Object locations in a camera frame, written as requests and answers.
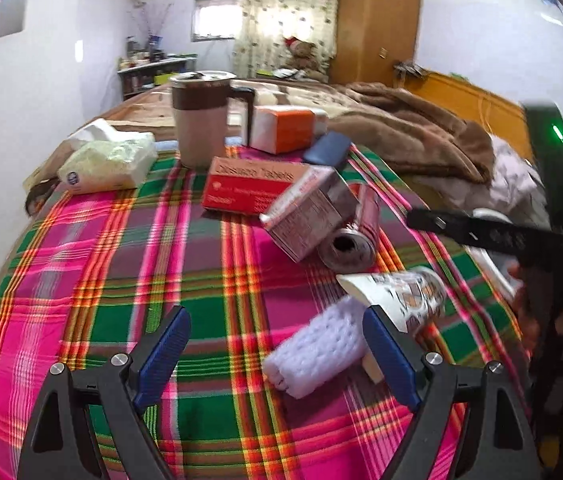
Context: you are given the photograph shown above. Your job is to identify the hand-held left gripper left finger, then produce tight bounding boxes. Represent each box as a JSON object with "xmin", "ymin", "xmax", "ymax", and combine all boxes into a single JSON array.
[{"xmin": 16, "ymin": 305, "xmax": 192, "ymax": 480}]

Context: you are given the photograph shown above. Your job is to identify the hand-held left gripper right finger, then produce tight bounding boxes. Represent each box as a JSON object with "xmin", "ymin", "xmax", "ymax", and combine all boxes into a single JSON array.
[{"xmin": 363, "ymin": 304, "xmax": 542, "ymax": 480}]

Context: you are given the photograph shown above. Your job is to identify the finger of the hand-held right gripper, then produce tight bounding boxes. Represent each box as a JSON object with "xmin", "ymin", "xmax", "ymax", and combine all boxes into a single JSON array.
[{"xmin": 406, "ymin": 208, "xmax": 563, "ymax": 261}]

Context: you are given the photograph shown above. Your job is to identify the white rimmed trash bin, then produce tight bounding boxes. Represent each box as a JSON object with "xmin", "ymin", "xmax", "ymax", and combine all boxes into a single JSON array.
[{"xmin": 471, "ymin": 207, "xmax": 522, "ymax": 306}]

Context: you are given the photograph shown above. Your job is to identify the printed paper cup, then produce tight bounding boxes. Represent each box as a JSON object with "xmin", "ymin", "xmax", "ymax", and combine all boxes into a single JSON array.
[{"xmin": 336, "ymin": 266, "xmax": 448, "ymax": 385}]

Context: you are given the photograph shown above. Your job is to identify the white ribbed foam sponge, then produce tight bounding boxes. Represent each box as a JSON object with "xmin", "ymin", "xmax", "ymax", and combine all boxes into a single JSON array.
[{"xmin": 262, "ymin": 295, "xmax": 369, "ymax": 400}]

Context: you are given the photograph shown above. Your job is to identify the maroon carton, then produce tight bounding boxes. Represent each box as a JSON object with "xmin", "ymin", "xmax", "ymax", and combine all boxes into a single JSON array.
[{"xmin": 260, "ymin": 165, "xmax": 361, "ymax": 263}]

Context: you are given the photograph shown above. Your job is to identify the red medicine box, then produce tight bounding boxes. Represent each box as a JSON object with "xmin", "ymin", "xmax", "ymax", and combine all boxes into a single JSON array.
[{"xmin": 202, "ymin": 156, "xmax": 315, "ymax": 217}]

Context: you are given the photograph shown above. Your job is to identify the pale pink pillow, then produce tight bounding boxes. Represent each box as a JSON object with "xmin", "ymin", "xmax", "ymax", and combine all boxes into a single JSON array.
[{"xmin": 486, "ymin": 137, "xmax": 547, "ymax": 221}]

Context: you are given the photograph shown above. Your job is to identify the pink green plaid tablecloth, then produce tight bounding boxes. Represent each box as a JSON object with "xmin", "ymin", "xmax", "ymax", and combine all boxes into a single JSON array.
[{"xmin": 0, "ymin": 145, "xmax": 532, "ymax": 480}]

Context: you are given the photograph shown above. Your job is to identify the wooden bed headboard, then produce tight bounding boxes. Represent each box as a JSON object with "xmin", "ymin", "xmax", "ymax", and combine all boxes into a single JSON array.
[{"xmin": 406, "ymin": 71, "xmax": 537, "ymax": 161}]

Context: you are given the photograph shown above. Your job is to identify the brown fleece blanket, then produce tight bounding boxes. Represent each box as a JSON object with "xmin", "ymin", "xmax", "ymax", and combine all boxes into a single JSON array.
[{"xmin": 112, "ymin": 80, "xmax": 495, "ymax": 186}]

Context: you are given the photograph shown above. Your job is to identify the dark blue glasses case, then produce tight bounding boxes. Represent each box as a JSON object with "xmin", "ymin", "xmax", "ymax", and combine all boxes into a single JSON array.
[{"xmin": 303, "ymin": 131, "xmax": 349, "ymax": 167}]

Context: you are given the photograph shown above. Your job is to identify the white power strip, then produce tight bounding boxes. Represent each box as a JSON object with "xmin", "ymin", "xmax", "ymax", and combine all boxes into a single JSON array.
[{"xmin": 394, "ymin": 61, "xmax": 429, "ymax": 78}]

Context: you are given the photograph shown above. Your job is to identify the pale green tissue pack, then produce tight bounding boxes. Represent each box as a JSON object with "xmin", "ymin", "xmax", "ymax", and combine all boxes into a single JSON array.
[{"xmin": 56, "ymin": 119, "xmax": 158, "ymax": 195}]

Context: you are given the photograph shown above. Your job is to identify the orange white box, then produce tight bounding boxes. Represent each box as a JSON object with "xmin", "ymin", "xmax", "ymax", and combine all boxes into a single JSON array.
[{"xmin": 250, "ymin": 105, "xmax": 329, "ymax": 155}]

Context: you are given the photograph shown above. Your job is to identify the brown pink lidded mug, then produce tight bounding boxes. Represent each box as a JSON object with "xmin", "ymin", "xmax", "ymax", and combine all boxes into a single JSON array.
[{"xmin": 169, "ymin": 71, "xmax": 256, "ymax": 170}]

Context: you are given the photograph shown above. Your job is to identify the wooden wardrobe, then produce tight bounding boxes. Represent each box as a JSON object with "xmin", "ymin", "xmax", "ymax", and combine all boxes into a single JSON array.
[{"xmin": 329, "ymin": 0, "xmax": 423, "ymax": 86}]

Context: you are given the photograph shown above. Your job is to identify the brown teddy bear red hat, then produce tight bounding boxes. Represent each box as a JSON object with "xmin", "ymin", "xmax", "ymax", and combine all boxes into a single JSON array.
[{"xmin": 281, "ymin": 36, "xmax": 329, "ymax": 81}]

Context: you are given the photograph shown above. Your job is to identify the cluttered white shelf desk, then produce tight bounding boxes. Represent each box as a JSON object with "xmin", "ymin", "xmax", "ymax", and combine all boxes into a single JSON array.
[{"xmin": 116, "ymin": 55, "xmax": 197, "ymax": 101}]

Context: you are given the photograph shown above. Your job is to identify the blue cream patterned curtain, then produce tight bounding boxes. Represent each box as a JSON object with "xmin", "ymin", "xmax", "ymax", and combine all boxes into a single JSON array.
[{"xmin": 232, "ymin": 0, "xmax": 339, "ymax": 78}]

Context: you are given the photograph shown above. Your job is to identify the bare decorative branches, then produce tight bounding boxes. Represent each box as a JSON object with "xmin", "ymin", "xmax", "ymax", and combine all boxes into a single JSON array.
[{"xmin": 126, "ymin": 2, "xmax": 175, "ymax": 56}]

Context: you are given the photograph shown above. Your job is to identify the small window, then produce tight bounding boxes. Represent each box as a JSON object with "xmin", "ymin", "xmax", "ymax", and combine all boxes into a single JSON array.
[{"xmin": 192, "ymin": 0, "xmax": 240, "ymax": 42}]

